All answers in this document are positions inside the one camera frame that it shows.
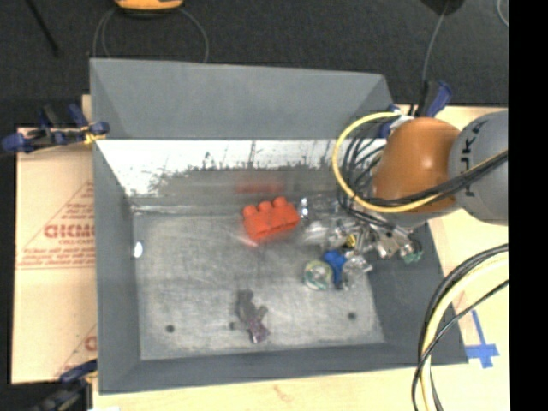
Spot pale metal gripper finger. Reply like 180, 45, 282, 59
332, 219, 374, 238
342, 237, 374, 257

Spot blue and clear plastic toy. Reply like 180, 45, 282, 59
322, 249, 374, 291

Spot clear plastic bottle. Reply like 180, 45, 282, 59
298, 196, 344, 248

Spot clear round green-tinted disc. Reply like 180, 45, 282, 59
303, 259, 334, 291

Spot red toy building brick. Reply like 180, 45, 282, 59
241, 195, 301, 244

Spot grey and purple toy figure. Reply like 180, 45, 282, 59
229, 289, 272, 344

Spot grey metal bin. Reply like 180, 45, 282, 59
88, 57, 468, 393

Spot brown cardboard board red print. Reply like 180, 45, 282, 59
9, 131, 100, 385

